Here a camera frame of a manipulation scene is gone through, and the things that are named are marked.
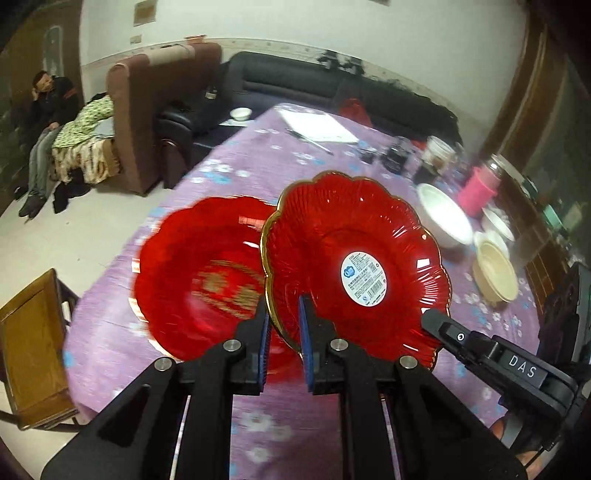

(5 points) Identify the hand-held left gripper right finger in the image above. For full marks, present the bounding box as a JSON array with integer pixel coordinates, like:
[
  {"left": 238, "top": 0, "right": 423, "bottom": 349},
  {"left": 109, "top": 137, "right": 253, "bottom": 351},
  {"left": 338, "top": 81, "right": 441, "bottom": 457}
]
[{"left": 298, "top": 295, "right": 529, "bottom": 480}]

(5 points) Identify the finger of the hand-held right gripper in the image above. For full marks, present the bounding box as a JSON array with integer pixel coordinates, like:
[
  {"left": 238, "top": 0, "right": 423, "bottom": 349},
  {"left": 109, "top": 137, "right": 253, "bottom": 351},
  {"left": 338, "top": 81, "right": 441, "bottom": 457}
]
[{"left": 421, "top": 308, "right": 579, "bottom": 418}]

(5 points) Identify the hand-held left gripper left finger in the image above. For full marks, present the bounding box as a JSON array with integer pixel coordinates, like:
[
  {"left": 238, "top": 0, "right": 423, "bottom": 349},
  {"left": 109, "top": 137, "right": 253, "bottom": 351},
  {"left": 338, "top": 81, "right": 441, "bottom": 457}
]
[{"left": 41, "top": 295, "right": 271, "bottom": 480}]

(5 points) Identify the red plate with gold print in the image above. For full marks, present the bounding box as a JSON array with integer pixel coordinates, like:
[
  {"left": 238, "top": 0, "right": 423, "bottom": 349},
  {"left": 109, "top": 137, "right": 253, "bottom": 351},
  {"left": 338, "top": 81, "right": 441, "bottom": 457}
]
[{"left": 131, "top": 196, "right": 305, "bottom": 384}]

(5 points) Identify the red plate with white sticker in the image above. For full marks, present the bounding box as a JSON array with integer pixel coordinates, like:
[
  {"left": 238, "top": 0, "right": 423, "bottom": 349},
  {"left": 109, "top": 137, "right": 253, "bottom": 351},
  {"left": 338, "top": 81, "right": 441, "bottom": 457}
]
[{"left": 260, "top": 170, "right": 452, "bottom": 372}]

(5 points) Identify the large white bowl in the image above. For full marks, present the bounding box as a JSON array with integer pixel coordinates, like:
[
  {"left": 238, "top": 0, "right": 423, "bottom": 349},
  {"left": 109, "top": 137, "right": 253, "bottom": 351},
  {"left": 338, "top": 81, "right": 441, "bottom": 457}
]
[{"left": 416, "top": 183, "right": 474, "bottom": 250}]

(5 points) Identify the person's right hand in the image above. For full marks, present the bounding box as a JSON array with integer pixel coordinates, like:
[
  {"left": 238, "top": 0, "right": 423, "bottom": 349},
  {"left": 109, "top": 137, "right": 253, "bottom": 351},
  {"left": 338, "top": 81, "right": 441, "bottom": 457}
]
[{"left": 490, "top": 415, "right": 543, "bottom": 469}]

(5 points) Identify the beige bowl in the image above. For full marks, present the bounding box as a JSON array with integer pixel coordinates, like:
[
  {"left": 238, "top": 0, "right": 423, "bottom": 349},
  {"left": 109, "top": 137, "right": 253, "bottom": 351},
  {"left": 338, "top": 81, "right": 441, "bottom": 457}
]
[{"left": 472, "top": 231, "right": 519, "bottom": 305}]

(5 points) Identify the jar with pink knitted sleeve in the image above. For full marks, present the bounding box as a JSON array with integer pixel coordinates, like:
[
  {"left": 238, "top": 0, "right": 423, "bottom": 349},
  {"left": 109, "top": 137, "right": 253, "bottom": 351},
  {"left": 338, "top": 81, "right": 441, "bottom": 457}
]
[{"left": 457, "top": 154, "right": 509, "bottom": 219}]

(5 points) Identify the purple floral tablecloth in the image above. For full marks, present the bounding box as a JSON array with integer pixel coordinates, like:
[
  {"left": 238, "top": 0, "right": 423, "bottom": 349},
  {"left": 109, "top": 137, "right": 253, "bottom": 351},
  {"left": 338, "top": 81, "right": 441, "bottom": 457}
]
[{"left": 62, "top": 104, "right": 543, "bottom": 480}]

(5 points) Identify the wooden cabinet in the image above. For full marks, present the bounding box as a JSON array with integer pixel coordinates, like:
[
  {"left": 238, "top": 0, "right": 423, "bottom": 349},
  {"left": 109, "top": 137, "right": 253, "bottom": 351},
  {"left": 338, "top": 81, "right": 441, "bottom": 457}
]
[{"left": 480, "top": 28, "right": 591, "bottom": 296}]

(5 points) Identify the dark glass jar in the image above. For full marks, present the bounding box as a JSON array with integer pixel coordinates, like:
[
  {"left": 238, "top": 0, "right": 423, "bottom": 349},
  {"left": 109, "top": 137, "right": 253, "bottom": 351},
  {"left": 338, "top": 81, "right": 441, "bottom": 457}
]
[{"left": 413, "top": 159, "right": 437, "bottom": 185}]

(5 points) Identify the clear plastic jar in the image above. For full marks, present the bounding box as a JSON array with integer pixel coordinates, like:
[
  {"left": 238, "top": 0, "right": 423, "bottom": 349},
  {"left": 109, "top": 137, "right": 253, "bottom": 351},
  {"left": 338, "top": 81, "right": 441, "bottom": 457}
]
[{"left": 424, "top": 136, "right": 458, "bottom": 176}]

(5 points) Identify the black pen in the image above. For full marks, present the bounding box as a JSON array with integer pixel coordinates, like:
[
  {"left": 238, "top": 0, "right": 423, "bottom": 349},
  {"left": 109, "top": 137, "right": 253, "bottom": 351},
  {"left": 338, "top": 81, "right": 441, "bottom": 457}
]
[{"left": 285, "top": 128, "right": 334, "bottom": 155}]

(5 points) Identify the black round device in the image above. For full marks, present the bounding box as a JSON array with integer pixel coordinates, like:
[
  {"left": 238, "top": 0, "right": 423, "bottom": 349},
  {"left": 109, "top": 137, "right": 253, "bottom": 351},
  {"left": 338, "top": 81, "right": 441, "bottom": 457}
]
[{"left": 385, "top": 136, "right": 411, "bottom": 172}]

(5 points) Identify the white notebook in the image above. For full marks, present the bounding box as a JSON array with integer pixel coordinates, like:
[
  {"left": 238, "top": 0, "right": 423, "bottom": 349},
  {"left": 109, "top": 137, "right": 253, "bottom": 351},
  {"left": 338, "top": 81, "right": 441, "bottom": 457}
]
[{"left": 279, "top": 111, "right": 360, "bottom": 145}]

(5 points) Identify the wooden chair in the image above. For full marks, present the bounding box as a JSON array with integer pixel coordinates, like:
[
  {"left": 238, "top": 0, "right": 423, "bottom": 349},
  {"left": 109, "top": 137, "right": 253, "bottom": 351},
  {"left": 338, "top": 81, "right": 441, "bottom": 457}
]
[{"left": 0, "top": 268, "right": 81, "bottom": 431}]

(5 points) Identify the red plastic bag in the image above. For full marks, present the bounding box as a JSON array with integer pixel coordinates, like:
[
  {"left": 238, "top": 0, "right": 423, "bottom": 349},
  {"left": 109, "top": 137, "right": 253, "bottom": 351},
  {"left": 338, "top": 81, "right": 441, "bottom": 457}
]
[{"left": 339, "top": 98, "right": 372, "bottom": 125}]

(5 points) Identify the dark clothes pile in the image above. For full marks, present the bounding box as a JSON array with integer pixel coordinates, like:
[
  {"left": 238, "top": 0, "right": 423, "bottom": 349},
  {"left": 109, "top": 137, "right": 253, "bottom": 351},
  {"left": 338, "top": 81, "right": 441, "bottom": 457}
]
[{"left": 53, "top": 178, "right": 93, "bottom": 214}]

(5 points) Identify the brown armchair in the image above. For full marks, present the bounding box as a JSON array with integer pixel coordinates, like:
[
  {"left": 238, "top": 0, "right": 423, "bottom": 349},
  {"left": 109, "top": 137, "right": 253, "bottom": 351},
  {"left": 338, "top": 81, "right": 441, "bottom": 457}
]
[{"left": 106, "top": 42, "right": 222, "bottom": 195}]

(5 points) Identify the black leather sofa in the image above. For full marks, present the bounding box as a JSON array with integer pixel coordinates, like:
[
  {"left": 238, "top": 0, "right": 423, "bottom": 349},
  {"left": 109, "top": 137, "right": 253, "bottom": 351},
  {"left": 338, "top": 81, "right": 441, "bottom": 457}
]
[{"left": 157, "top": 51, "right": 462, "bottom": 162}]

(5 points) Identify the green patterned blanket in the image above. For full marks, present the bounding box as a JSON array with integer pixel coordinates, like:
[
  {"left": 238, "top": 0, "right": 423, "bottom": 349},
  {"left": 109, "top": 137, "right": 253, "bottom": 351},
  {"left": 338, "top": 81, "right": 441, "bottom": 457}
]
[{"left": 52, "top": 95, "right": 122, "bottom": 183}]

